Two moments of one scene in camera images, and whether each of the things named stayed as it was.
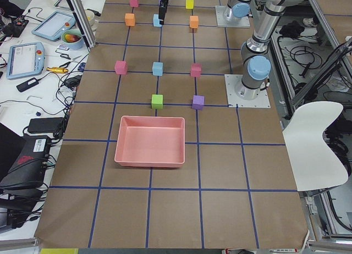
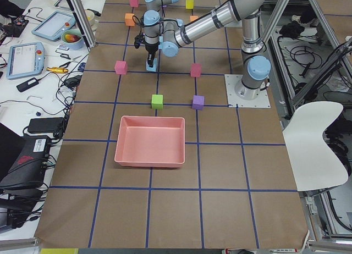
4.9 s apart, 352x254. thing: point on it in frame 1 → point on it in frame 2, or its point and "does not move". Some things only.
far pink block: (134, 0) does not move
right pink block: (196, 70) does not move
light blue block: (157, 68) → (155, 65)
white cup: (90, 16) does not move
